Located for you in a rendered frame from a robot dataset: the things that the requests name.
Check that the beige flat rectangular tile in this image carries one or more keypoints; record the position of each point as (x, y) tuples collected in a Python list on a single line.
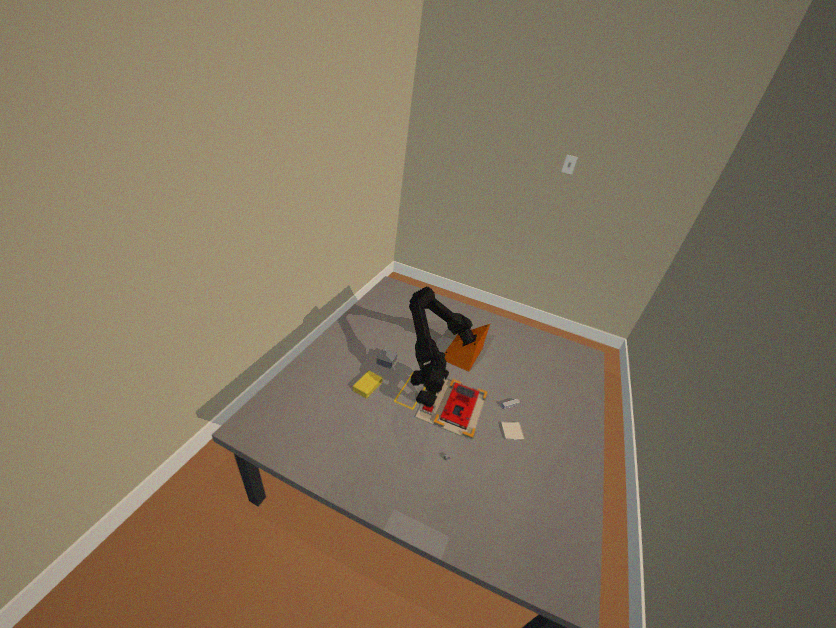
[(512, 431)]

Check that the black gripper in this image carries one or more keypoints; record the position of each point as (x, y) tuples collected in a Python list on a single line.
[(427, 398)]

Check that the yellow rectangular block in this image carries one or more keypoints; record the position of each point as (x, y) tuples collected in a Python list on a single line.
[(367, 384)]

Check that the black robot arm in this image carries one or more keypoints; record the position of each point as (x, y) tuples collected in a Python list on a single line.
[(432, 374)]

